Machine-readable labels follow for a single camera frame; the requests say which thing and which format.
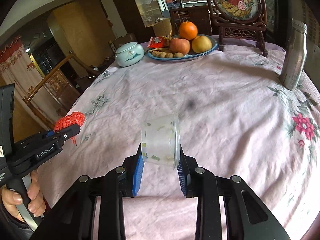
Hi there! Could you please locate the red foam fruit net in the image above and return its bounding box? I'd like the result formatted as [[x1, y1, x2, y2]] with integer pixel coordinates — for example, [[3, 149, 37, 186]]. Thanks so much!
[[53, 112, 85, 145]]

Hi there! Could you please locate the clear plastic cup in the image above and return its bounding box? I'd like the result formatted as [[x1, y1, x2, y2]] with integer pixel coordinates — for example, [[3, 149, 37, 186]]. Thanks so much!
[[141, 113, 181, 169]]

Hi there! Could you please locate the person's left hand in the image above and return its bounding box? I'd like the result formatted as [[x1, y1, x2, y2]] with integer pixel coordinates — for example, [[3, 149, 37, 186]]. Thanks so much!
[[0, 169, 47, 222]]

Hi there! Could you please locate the wooden armchair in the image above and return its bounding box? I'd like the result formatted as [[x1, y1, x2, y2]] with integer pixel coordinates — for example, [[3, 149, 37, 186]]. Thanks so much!
[[23, 50, 100, 129]]

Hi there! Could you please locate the pink floral tablecloth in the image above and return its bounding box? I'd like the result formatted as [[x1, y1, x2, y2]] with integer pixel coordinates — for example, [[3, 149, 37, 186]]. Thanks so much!
[[39, 45, 319, 239]]

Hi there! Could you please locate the light blue ceramic jar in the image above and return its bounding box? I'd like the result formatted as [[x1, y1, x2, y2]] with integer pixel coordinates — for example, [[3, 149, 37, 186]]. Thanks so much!
[[114, 42, 145, 67]]

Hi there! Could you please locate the red snack packet on plate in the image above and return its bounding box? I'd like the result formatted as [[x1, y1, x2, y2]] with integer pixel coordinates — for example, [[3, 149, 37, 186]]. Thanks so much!
[[148, 36, 171, 49]]

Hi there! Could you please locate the red apple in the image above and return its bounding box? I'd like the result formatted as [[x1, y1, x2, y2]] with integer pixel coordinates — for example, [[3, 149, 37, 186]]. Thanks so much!
[[170, 38, 190, 55]]

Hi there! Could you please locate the glass display cabinet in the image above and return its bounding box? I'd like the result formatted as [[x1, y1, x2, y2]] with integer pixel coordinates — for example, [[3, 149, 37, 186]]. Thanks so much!
[[126, 0, 166, 28]]

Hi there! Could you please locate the stainless steel bottle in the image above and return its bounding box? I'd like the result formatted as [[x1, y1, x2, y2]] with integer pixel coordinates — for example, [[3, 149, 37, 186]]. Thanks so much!
[[280, 19, 307, 90]]

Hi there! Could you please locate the orange fruit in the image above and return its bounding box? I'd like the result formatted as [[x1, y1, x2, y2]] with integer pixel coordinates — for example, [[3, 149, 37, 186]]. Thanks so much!
[[179, 21, 198, 40]]

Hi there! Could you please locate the yellow pear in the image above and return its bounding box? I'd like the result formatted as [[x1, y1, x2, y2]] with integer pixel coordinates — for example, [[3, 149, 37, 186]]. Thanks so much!
[[191, 35, 212, 54]]

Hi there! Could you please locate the blue rimmed fruit plate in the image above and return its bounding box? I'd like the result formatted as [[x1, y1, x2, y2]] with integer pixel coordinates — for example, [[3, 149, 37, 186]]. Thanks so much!
[[146, 34, 218, 62]]

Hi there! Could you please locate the dark wooden dining table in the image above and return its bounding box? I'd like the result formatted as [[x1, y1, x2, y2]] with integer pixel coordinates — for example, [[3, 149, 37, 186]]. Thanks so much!
[[169, 5, 212, 35]]

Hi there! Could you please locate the carved wooden embroidery screen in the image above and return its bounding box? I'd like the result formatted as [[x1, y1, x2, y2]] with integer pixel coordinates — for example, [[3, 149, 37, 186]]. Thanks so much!
[[207, 0, 268, 57]]

